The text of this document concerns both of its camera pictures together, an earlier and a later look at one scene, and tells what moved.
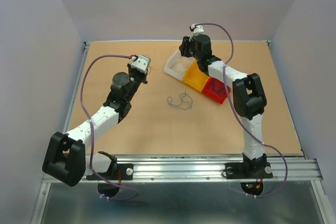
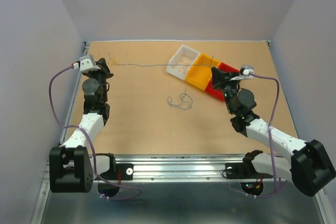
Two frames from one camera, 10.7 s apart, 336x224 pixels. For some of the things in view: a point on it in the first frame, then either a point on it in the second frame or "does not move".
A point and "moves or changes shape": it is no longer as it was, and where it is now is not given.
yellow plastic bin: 195,77 does not move
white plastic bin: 177,65 does not move
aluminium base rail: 193,167 does not move
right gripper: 184,45 -> 219,75
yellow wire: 182,65 moves or changes shape
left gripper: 130,69 -> 104,70
